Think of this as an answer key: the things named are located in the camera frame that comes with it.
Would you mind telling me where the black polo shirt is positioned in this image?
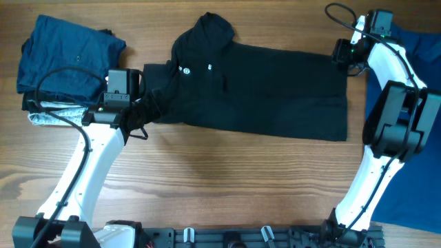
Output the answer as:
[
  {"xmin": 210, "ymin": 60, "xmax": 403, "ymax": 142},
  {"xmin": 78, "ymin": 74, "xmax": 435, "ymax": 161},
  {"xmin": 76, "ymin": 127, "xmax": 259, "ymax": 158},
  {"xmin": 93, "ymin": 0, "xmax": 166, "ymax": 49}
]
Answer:
[{"xmin": 143, "ymin": 13, "xmax": 348, "ymax": 141}]

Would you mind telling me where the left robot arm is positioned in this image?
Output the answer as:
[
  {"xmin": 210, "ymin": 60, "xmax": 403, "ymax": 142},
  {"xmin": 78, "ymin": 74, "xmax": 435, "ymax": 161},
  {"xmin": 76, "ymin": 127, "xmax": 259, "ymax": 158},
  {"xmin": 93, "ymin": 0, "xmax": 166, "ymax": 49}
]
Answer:
[{"xmin": 12, "ymin": 93, "xmax": 161, "ymax": 247}]

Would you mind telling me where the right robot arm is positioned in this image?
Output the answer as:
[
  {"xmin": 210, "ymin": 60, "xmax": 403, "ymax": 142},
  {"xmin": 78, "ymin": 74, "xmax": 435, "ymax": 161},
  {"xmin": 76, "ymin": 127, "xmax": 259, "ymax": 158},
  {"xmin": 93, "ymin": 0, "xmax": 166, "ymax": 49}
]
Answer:
[{"xmin": 320, "ymin": 38, "xmax": 440, "ymax": 246}]

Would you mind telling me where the folded light grey garment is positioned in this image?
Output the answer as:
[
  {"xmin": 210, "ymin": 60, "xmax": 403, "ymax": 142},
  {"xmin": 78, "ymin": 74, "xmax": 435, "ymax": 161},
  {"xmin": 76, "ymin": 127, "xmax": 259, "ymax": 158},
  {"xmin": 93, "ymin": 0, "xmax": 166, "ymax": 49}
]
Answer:
[{"xmin": 28, "ymin": 103, "xmax": 88, "ymax": 126}]

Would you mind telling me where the folded navy blue shirt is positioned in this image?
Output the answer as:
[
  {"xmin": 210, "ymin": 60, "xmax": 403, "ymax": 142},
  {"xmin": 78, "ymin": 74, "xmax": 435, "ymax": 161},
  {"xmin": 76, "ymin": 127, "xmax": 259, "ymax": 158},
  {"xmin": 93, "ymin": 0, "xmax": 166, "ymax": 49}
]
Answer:
[{"xmin": 17, "ymin": 15, "xmax": 126, "ymax": 105}]

